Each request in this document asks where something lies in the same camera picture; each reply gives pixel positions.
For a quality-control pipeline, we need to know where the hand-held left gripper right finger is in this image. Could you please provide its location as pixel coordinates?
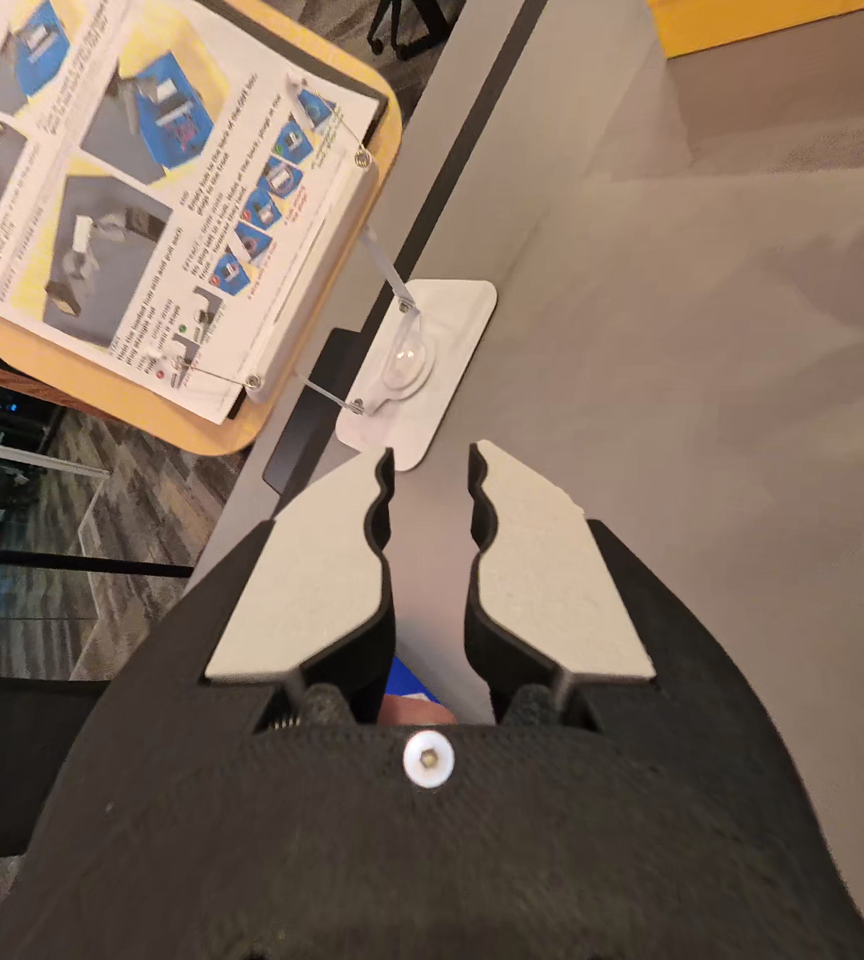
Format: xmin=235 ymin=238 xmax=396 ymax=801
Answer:
xmin=465 ymin=440 xmax=658 ymax=689

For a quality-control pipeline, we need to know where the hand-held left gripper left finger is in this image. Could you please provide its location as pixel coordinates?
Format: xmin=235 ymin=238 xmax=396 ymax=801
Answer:
xmin=203 ymin=447 xmax=397 ymax=689

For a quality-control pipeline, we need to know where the blue plastic bin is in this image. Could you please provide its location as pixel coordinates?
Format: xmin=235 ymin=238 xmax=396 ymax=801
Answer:
xmin=385 ymin=654 xmax=442 ymax=708

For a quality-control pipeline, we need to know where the instruction sheet on wooden stand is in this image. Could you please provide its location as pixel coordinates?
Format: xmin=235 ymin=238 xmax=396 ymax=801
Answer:
xmin=0 ymin=0 xmax=498 ymax=472

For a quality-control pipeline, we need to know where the printed instruction sheet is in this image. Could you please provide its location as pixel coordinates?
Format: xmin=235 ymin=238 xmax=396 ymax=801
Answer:
xmin=0 ymin=0 xmax=381 ymax=425

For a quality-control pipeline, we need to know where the black office chair with wheels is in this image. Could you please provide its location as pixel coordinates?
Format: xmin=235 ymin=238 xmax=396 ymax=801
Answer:
xmin=368 ymin=0 xmax=463 ymax=61

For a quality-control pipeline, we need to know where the yellow plastic bin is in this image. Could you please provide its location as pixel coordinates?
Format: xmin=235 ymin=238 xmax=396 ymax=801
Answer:
xmin=645 ymin=0 xmax=864 ymax=60

